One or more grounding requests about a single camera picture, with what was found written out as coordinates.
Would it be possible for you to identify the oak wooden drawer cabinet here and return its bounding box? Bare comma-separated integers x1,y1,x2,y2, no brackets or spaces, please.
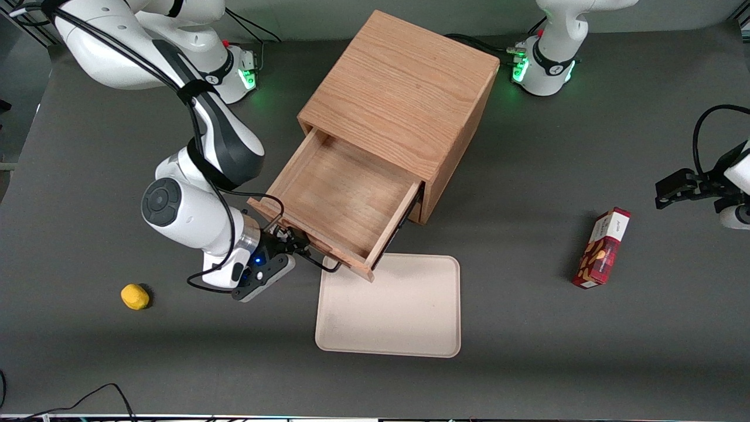
296,9,501,226

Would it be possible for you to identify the black base cable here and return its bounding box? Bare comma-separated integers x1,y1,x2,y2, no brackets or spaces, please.
444,16,548,55
224,8,282,71

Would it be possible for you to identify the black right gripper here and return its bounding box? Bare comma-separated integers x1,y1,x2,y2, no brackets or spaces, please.
257,227,312,268

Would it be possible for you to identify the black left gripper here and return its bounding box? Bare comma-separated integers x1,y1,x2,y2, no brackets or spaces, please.
655,141,750,210

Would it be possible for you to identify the black right base cable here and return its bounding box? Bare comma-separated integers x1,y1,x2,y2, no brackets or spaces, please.
224,8,282,71

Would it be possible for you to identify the beige plastic tray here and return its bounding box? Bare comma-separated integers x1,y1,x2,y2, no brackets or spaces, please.
315,253,462,359

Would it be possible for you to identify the black metal drawer handle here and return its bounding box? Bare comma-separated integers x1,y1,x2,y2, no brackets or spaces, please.
296,249,342,274

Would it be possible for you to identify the black cable on table edge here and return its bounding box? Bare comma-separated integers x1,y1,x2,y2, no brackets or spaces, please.
0,369,137,422

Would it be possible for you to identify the dark grey table mat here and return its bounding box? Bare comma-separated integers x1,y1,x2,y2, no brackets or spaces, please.
0,22,750,420

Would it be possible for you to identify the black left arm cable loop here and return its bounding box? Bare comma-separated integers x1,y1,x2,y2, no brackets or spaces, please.
693,104,750,178

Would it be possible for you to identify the black left base cable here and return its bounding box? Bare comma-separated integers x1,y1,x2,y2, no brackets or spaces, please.
444,16,548,55

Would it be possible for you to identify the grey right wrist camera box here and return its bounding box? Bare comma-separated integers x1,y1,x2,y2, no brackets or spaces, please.
231,254,296,303

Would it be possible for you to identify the black frame strut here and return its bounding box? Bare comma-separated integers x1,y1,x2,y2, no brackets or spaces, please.
0,12,59,47

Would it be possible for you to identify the red almond cookie box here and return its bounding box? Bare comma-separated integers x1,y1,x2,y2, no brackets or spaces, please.
572,207,632,290

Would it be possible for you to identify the yellow lemon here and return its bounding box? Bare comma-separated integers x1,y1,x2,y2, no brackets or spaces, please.
121,284,150,311

